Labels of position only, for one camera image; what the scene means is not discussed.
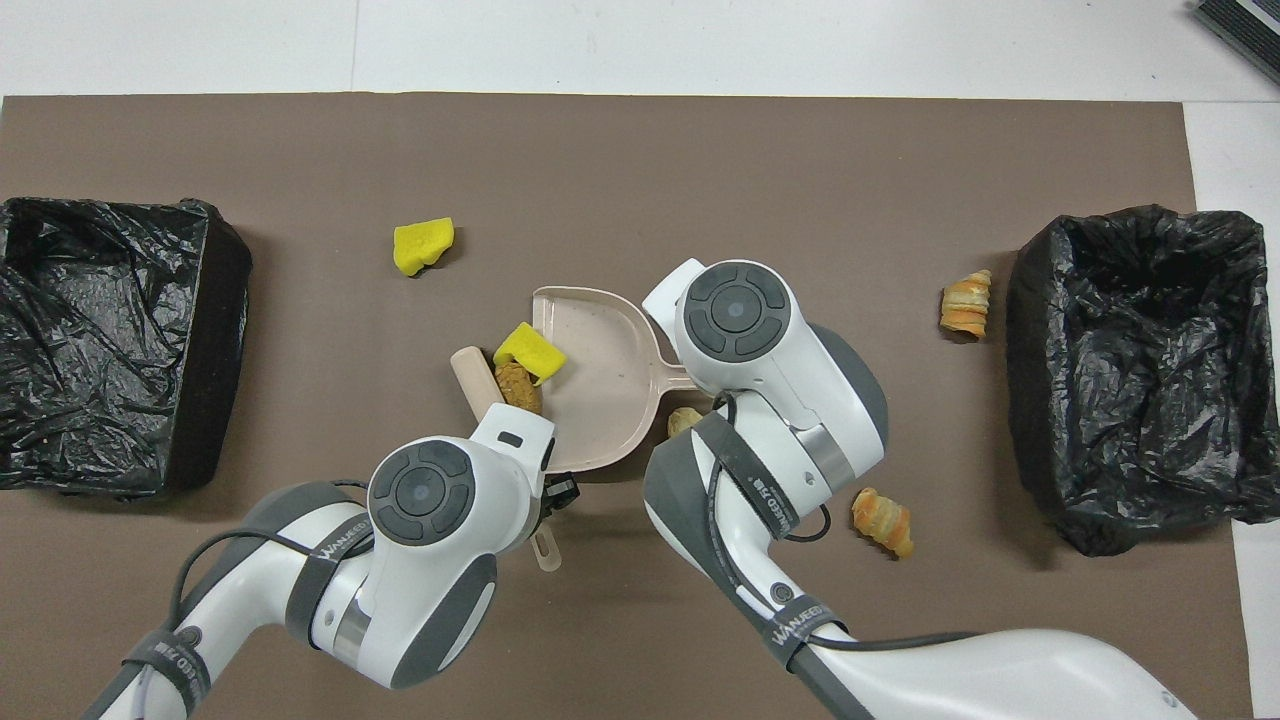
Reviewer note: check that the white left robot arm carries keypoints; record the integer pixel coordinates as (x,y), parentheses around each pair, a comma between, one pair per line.
(430,560)

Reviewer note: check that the yellow sponge piece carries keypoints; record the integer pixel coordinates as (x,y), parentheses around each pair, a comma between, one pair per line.
(420,247)

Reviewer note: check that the beige hand brush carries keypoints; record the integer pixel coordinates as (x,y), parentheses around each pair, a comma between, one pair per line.
(475,380)

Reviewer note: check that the black ribbed object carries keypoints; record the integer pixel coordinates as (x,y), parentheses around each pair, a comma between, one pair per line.
(1245,25)

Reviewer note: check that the yellow sponge with green pad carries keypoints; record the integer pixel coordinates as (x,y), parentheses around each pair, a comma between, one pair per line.
(530,350)

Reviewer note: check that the pale chip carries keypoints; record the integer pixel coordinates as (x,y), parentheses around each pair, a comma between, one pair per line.
(684,422)

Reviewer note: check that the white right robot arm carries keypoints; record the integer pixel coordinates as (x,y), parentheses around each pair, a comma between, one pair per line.
(780,340)

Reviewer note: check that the brown paper table mat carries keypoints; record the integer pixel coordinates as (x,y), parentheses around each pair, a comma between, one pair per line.
(640,150)

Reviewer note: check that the beige plastic dustpan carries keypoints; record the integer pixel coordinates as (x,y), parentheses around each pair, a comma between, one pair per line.
(600,380)

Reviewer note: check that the striped croissant bread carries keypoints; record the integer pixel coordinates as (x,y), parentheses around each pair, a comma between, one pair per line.
(966,308)
(882,522)

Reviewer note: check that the brown bread roll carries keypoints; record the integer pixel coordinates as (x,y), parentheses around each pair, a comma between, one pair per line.
(520,392)

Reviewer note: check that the black bag-lined bin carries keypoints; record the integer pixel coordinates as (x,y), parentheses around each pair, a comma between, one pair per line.
(100,350)
(1140,380)

